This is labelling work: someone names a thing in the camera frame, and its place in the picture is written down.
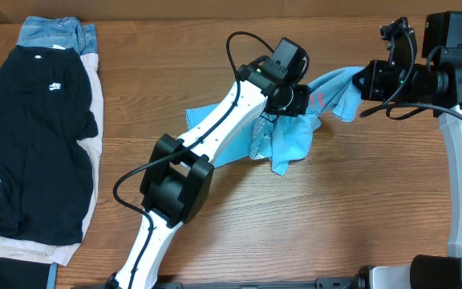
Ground light blue printed t-shirt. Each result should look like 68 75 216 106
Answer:
184 66 367 177

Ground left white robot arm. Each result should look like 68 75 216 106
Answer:
104 38 310 289

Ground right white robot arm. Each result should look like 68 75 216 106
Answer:
349 11 462 288

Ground blue denim jeans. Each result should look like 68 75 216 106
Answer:
17 16 98 55

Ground black t-shirt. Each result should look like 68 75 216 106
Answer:
0 46 98 246

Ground dark garment with blue trim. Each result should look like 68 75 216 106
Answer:
0 258 58 289

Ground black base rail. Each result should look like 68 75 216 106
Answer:
72 276 360 289

